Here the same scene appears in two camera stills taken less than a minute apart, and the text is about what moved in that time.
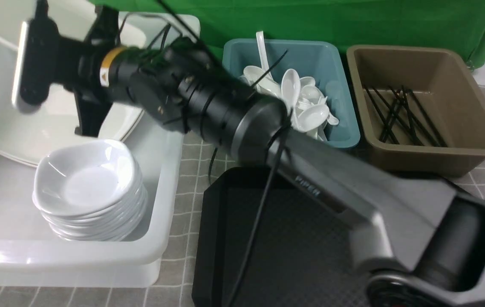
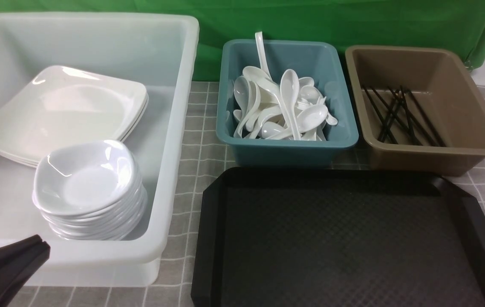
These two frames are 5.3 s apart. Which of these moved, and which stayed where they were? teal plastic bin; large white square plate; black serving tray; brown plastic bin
Moved: large white square plate
Stayed: black serving tray; teal plastic bin; brown plastic bin
